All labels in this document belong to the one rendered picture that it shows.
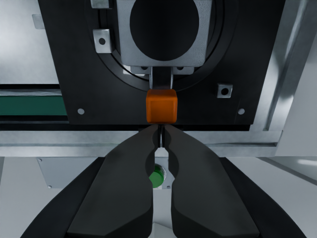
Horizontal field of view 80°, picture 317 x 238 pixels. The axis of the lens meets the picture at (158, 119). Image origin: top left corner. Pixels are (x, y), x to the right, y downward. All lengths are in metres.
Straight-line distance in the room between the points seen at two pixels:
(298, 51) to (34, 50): 0.33
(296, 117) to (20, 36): 0.47
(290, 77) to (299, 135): 0.22
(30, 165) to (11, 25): 0.30
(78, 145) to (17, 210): 0.39
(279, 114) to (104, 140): 0.24
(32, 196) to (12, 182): 0.06
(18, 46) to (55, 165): 0.17
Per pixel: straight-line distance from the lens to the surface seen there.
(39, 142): 0.33
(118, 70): 0.21
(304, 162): 1.94
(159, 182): 0.31
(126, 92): 0.23
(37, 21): 0.25
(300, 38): 0.27
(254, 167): 0.49
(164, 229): 0.60
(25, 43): 0.32
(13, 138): 0.34
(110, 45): 0.19
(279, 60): 0.27
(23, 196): 0.61
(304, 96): 0.44
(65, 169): 0.34
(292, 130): 0.46
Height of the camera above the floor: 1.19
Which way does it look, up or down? 62 degrees down
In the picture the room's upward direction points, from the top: 179 degrees counter-clockwise
